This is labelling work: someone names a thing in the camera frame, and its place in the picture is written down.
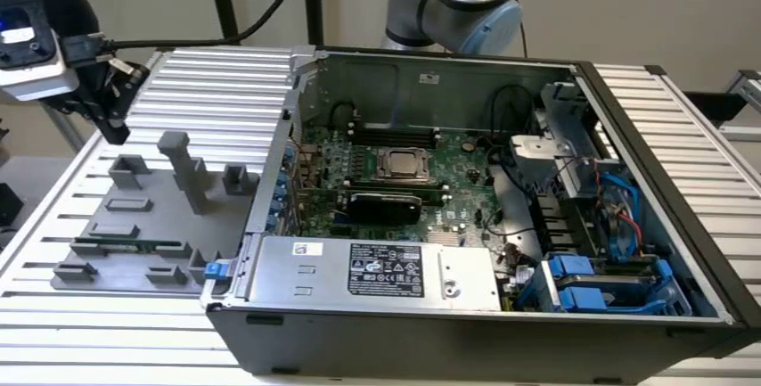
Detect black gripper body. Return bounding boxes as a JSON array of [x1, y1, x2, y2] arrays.
[[35, 0, 116, 114]]

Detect green RAM stick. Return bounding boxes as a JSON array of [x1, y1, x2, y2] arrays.
[[73, 237, 183, 254]]

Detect black RAM slots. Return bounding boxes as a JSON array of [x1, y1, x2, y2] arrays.
[[349, 127, 440, 147]]

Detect grey parts rack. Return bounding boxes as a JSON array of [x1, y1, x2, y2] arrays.
[[51, 130, 264, 294]]

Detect small black box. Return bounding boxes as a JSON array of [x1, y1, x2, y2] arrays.
[[0, 183, 27, 229]]

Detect blue plastic latch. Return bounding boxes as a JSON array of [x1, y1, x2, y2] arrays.
[[204, 259, 233, 281]]

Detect silver power supply unit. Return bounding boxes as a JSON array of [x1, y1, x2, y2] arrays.
[[235, 234, 503, 313]]

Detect black graphics card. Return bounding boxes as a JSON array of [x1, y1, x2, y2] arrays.
[[336, 192, 425, 227]]

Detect green motherboard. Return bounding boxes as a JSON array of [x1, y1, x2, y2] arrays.
[[289, 125, 520, 267]]

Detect grey metal drive cage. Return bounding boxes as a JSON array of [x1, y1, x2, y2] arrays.
[[509, 81, 624, 198]]

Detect black open PC case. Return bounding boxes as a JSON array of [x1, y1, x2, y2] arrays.
[[199, 45, 752, 376]]

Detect blue disk bay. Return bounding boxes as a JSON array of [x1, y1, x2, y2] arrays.
[[516, 251, 695, 317]]

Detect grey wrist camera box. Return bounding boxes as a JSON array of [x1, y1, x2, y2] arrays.
[[0, 4, 81, 103]]

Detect thick black camera cable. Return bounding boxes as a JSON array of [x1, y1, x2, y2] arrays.
[[59, 0, 315, 68]]

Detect short black looped wire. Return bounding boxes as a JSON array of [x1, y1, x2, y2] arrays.
[[329, 100, 361, 131]]

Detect CPU socket with metal frame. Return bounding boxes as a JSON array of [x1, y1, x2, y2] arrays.
[[369, 146, 439, 183]]

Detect long black looped wire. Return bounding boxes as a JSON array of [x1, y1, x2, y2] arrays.
[[489, 84, 540, 147]]

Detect thin black cable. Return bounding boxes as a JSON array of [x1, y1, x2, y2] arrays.
[[513, 0, 532, 59]]

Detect blue wire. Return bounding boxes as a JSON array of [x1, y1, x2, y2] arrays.
[[596, 171, 645, 267]]

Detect red wire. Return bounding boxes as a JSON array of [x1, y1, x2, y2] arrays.
[[613, 204, 648, 257]]

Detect aluminium frame rail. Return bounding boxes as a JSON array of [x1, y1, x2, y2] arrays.
[[715, 69, 761, 143]]

